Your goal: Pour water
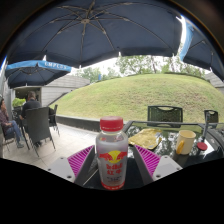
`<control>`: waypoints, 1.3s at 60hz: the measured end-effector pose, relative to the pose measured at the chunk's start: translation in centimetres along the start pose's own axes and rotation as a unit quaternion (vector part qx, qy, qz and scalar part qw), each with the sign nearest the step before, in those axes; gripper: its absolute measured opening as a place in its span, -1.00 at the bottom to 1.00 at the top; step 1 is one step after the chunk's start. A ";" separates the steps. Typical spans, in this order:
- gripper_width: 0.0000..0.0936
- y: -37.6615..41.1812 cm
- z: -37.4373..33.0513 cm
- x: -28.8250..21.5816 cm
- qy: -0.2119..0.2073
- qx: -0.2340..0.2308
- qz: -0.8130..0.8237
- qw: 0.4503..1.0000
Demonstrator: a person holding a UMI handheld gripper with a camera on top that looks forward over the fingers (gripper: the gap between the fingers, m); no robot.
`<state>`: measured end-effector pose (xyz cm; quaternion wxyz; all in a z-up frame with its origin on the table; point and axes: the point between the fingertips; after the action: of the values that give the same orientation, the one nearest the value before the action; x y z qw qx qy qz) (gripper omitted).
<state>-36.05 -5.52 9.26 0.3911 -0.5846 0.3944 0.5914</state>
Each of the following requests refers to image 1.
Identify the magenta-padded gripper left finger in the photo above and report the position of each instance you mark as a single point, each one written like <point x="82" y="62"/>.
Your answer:
<point x="80" y="163"/>

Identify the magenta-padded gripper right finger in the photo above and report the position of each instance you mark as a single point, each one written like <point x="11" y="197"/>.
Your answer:
<point x="148" y="161"/>

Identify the red-capped clear drink bottle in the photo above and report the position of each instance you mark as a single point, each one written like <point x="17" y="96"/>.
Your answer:
<point x="111" y="146"/>

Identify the dark green wicker chair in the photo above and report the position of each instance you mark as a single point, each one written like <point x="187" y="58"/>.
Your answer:
<point x="165" y="115"/>
<point x="213" y="116"/>

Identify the dark grey wicker chair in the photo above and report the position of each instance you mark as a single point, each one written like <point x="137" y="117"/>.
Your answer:
<point x="38" y="125"/>
<point x="53" y="118"/>

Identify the flat round red coaster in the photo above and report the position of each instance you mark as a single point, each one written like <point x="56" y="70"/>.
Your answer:
<point x="202" y="146"/>

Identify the grey slatted building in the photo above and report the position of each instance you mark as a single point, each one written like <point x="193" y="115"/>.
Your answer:
<point x="216" y="80"/>
<point x="63" y="88"/>

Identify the person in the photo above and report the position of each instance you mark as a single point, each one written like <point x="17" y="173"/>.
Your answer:
<point x="30" y="103"/>
<point x="5" y="120"/>

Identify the navy umbrella with blue rim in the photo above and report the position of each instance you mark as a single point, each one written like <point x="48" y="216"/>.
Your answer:
<point x="30" y="71"/>

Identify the navy umbrella with pale flap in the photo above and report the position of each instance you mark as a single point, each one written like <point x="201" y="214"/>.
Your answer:
<point x="203" y="50"/>

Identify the large navy patio umbrella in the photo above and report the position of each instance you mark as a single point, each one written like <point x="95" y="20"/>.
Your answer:
<point x="93" y="30"/>

